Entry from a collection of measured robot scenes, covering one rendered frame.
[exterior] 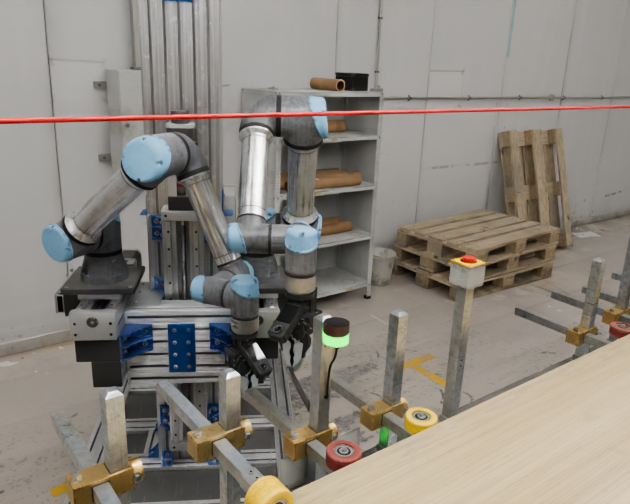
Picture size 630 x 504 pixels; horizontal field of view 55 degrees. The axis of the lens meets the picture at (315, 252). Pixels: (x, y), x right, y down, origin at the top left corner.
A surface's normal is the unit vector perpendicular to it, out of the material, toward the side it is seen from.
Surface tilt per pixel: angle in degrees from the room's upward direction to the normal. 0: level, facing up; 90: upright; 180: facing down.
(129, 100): 90
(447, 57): 90
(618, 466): 0
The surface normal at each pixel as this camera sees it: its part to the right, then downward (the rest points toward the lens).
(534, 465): 0.04, -0.95
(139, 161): -0.28, 0.20
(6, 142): 0.59, 0.26
